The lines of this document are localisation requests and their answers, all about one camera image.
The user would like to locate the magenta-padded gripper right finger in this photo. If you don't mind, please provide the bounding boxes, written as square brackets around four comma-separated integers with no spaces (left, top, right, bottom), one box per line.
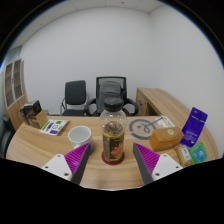
[132,142,184,186]

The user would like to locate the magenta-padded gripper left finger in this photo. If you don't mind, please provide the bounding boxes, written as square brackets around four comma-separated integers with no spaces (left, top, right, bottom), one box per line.
[40,142,92,186]

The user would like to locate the clear black-capped drink bottle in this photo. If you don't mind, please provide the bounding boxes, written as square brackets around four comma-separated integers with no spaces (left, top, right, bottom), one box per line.
[99,97,128,164]

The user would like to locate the white ceramic mug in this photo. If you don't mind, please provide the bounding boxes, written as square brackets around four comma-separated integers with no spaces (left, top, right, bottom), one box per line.
[67,125,95,153]

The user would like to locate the orange cardboard box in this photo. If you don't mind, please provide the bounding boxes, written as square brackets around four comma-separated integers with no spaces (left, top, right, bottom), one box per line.
[148,126,185,153]

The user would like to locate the small tan box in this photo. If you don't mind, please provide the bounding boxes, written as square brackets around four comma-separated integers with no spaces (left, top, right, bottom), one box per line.
[173,144,194,168]

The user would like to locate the white leaflet green purple print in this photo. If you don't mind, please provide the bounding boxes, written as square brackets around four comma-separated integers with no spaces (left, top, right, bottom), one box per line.
[39,119,70,136]

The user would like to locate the green box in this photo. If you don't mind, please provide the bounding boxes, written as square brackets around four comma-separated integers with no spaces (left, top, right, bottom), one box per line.
[189,142,208,165]

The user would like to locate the purple stand-up pouch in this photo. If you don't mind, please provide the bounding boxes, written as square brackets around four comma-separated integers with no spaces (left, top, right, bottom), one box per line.
[179,106,209,148]

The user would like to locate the wooden side desk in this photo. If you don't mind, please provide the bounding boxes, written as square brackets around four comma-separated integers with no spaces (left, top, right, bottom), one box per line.
[135,87,194,129]

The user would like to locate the black visitor chair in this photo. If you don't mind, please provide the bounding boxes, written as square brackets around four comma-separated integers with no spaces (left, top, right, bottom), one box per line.
[59,79,88,117]

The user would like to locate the dark sofa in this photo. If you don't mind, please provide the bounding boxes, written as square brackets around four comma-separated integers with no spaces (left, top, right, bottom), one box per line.
[0,114,16,158]

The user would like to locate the black mesh office chair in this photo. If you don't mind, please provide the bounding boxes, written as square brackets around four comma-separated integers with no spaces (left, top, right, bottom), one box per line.
[83,75,139,118]

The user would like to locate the wooden glass-door shelf cabinet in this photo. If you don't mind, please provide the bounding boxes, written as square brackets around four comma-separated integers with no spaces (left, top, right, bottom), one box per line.
[1,58,29,131]

